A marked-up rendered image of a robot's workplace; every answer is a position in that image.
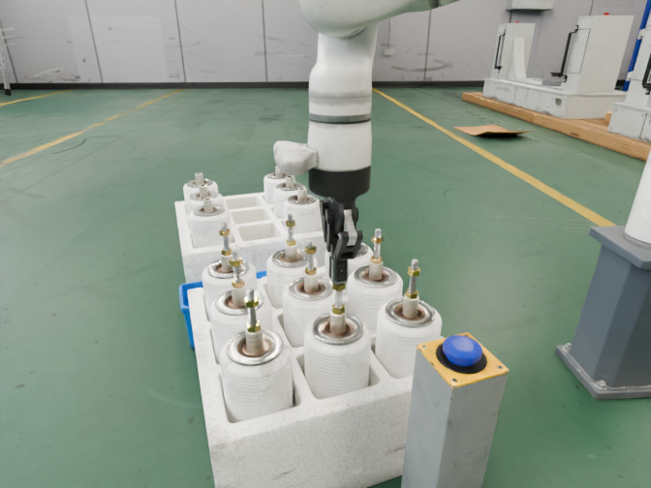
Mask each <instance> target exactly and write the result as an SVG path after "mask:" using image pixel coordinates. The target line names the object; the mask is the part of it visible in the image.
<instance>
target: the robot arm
mask: <svg viewBox="0 0 651 488"><path fill-rule="evenodd" d="M298 1H299V7H300V10H301V12H302V15H303V17H304V18H305V20H306V21H307V23H308V24H309V25H310V26H311V27H312V28H313V29H315V30H316V31H317V32H319V38H318V58H317V63H316V65H315V67H314V68H313V70H312V71H311V74H310V79H309V118H310V120H309V131H308V143H306V144H301V143H295V142H291V141H284V140H280V141H277V142H276V143H275V144H274V148H273V150H274V161H275V163H276V165H277V167H278V168H279V169H280V171H281V172H282V173H284V174H286V175H300V174H303V173H305V172H307V171H308V186H309V189H310V191H311V192H312V193H313V194H315V195H317V196H320V197H324V200H319V207H320V213H321V220H322V227H323V234H324V242H325V243H326V249H327V251H328V252H329V253H330V254H328V276H329V278H330V279H331V282H332V284H333V285H339V284H346V283H347V282H348V280H349V259H355V257H356V255H357V251H358V249H359V246H360V244H361V242H362V239H363V232H362V230H361V229H360V230H356V224H357V220H358V208H357V207H356V203H355V201H356V198H357V197H359V196H360V195H364V194H366V193H367V192H368V191H369V189H370V178H371V156H372V132H371V101H372V95H371V94H372V80H371V77H372V65H373V60H374V54H375V47H376V41H377V34H378V25H379V22H380V21H383V20H385V19H388V18H391V17H394V16H397V15H401V14H405V13H417V12H424V11H428V10H432V9H436V8H439V5H440V7H443V6H446V5H448V4H451V3H454V2H457V1H460V0H298ZM623 237H624V238H625V239H626V240H627V241H628V242H630V243H632V244H634V245H637V246H638V247H641V248H644V249H648V250H651V149H650V152H649V155H648V158H647V162H646V165H645V168H644V171H643V174H642V176H641V179H640V182H639V186H638V189H637V192H636V195H635V200H634V203H633V206H632V210H631V213H630V216H629V219H628V222H627V224H626V227H625V231H624V234H623Z"/></svg>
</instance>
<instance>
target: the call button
mask: <svg viewBox="0 0 651 488"><path fill-rule="evenodd" d="M443 352H444V354H445V355H446V357H447V359H448V360H449V361H450V362H452V363H453V364H456V365H459V366H471V365H474V364H475V363H476V362H478V361H479V360H480V359H481V354H482V348H481V345H480V344H479V343H478V342H477V341H475V340H474V339H472V338H470V337H467V336H463V335H453V336H449V337H448V338H447V339H445V341H444V344H443Z"/></svg>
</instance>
